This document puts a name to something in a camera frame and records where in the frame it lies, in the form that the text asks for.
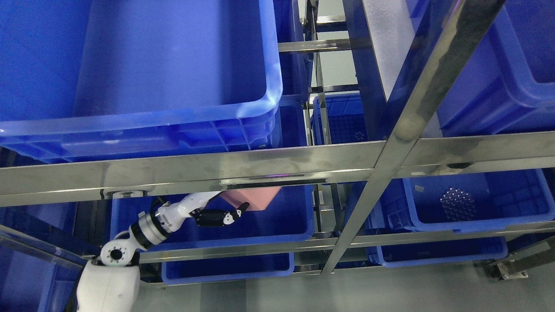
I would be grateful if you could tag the blue bin bottom shelf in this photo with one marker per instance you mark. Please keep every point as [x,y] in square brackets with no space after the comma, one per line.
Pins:
[227,268]

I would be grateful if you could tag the blue bin right bottom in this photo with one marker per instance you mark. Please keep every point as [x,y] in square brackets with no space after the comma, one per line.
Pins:
[439,252]

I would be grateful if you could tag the stainless steel shelf rack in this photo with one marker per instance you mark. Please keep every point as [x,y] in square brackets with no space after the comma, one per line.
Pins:
[41,202]

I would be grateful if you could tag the blue bin right middle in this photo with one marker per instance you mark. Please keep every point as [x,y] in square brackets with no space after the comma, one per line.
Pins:
[463,203]

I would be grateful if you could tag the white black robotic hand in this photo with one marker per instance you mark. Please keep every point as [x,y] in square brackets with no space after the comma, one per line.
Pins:
[170,217]

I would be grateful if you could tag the blue bin far back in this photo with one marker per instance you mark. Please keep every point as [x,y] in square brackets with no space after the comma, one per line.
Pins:
[345,117]

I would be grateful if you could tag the blue bin upper right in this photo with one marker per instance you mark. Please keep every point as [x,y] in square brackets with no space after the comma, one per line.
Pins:
[507,85]

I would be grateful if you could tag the blue bin middle shelf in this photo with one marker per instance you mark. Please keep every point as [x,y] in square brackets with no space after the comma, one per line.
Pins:
[288,218]

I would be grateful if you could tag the large blue bin top shelf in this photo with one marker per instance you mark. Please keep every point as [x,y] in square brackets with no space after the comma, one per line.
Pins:
[86,80]

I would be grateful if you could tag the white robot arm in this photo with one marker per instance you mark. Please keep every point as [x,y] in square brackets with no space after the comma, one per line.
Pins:
[110,281]

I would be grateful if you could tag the pink plastic storage box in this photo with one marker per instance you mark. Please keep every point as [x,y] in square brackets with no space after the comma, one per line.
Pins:
[258,199]

